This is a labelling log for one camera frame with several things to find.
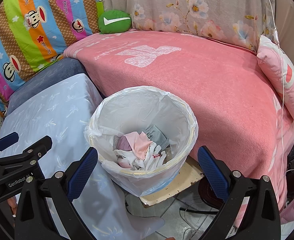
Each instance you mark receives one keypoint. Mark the person's left hand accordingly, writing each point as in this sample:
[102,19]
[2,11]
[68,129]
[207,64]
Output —
[13,203]

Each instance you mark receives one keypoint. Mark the green cushion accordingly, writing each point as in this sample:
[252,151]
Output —
[114,22]

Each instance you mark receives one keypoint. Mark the grey printed pouch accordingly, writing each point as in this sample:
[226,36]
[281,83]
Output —
[154,135]

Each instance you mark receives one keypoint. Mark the blue-grey sofa cushion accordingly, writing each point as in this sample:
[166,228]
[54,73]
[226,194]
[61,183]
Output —
[49,77]

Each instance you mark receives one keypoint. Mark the white lined trash bin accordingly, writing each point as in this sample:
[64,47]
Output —
[137,105]

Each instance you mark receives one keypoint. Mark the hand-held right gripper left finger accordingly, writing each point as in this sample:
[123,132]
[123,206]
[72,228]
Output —
[83,172]

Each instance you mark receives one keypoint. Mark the white sock with red tag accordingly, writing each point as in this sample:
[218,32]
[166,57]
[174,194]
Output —
[153,157]

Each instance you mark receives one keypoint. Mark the beige wooden board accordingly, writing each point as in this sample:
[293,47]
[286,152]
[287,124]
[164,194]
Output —
[166,192]

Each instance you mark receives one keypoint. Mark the purple cloth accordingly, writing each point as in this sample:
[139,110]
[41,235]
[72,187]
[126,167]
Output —
[123,143]

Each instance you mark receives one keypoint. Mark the pink cloth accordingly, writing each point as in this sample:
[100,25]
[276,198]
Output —
[137,145]

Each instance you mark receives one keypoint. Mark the pink blanket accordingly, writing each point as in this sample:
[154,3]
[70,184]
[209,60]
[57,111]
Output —
[211,92]

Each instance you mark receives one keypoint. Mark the dark grille fan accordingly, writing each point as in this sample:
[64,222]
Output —
[208,192]

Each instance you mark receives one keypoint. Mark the pink pillow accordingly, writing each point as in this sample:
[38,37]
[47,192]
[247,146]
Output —
[279,72]

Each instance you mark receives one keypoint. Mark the floral grey pillow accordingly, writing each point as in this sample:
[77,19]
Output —
[186,5]

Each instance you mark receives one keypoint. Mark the light blue palm-print tablecloth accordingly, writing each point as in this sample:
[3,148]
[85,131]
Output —
[49,110]

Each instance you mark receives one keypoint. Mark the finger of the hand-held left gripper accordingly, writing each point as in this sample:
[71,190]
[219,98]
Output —
[8,139]
[37,147]

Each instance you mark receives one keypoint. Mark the striped cartoon monkey quilt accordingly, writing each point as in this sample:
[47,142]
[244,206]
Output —
[24,30]

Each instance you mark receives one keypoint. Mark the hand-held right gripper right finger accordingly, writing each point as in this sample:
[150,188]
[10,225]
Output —
[213,172]

